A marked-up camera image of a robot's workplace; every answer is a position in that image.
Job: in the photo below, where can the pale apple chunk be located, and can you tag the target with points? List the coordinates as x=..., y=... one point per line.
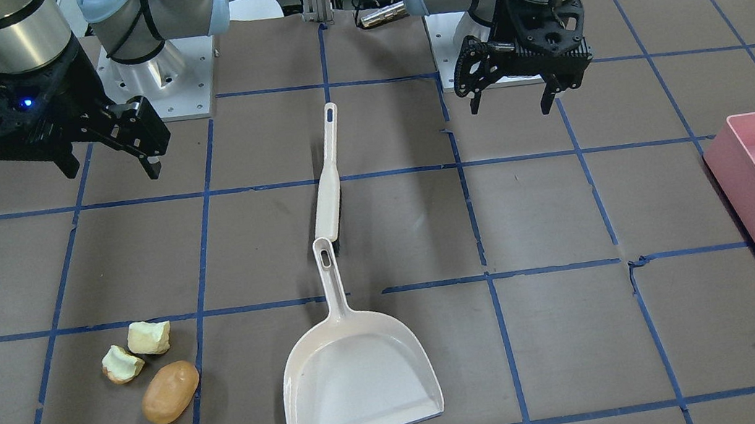
x=149, y=338

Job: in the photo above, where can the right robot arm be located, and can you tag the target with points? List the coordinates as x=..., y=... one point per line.
x=34, y=32

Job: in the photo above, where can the bitten apple chunk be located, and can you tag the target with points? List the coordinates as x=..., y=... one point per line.
x=119, y=366

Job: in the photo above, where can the brown potato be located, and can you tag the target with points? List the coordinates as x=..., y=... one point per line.
x=171, y=390

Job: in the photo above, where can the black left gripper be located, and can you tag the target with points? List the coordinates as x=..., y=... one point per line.
x=475, y=66

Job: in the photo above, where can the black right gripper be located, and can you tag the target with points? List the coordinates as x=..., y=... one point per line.
x=85, y=86

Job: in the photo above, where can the cream plastic dustpan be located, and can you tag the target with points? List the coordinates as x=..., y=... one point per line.
x=357, y=367

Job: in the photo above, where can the white plastic chair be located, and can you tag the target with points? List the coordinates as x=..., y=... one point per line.
x=253, y=10

